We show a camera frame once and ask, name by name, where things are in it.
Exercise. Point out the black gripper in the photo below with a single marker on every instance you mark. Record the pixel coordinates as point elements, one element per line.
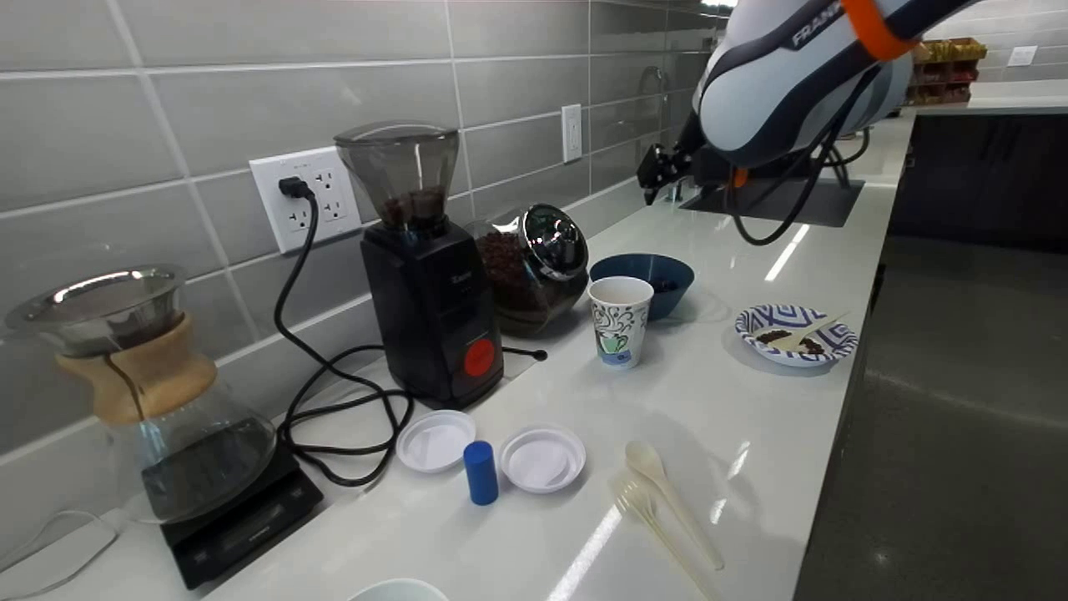
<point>662,170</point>

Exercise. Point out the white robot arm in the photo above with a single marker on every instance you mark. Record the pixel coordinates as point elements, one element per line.
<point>797,72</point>

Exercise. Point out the blue bowl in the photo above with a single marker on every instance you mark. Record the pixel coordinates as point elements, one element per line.
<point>662,279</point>

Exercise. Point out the dark sauce sachet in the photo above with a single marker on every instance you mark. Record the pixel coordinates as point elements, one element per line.
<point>773,335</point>

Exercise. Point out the printed paper cup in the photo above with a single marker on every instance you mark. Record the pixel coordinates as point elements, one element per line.
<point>620,321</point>

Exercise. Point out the glass coffee bean jar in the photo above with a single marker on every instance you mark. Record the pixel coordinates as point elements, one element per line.
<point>537,270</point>

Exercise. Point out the blue patterned plate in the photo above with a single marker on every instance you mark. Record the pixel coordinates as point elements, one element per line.
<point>797,335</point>

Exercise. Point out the black coffee grinder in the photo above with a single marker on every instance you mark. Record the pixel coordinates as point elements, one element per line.
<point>430,289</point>

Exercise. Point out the snack basket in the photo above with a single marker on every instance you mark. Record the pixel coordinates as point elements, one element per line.
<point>947,68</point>

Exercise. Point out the white plastic lid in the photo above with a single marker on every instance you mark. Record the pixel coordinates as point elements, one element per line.
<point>434,441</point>
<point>541,459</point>

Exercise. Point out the dark cabinet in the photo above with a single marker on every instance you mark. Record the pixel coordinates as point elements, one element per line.
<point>987,180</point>

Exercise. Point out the clear plastic spoon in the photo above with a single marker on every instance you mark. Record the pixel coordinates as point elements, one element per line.
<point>670,501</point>

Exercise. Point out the small blue cylinder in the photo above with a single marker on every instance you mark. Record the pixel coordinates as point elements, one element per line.
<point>483,472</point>

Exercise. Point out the white cup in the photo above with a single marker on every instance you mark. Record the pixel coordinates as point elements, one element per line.
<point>400,588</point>

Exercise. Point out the black coffee scale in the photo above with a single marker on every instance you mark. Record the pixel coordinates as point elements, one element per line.
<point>239,522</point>

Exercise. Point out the glass pour-over coffee maker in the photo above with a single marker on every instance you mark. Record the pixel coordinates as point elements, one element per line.
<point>138,390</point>

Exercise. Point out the white wall switch plate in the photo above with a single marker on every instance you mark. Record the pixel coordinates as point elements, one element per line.
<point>571,133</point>

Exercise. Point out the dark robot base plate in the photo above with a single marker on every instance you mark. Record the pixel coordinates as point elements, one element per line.
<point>779,203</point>

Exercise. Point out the white wall power outlet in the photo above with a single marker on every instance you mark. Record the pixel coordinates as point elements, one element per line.
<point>308,197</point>

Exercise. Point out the small white wall plate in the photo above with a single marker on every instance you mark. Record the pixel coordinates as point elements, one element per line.
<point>1022,56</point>

